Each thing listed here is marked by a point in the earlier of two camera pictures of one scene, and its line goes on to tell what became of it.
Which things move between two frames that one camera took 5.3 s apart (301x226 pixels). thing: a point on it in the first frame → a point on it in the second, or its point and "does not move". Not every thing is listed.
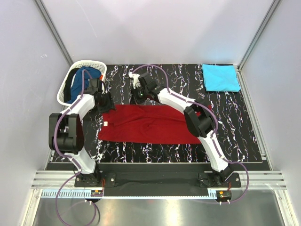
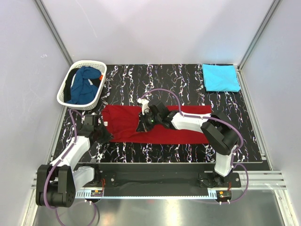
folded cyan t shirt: x=221 y=77 does not move
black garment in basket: x=67 y=86 does not move
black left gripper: x=108 y=103 → x=101 y=134
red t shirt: x=147 y=124 does not move
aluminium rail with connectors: x=137 y=193 does not move
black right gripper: x=135 y=95 → x=143 y=123
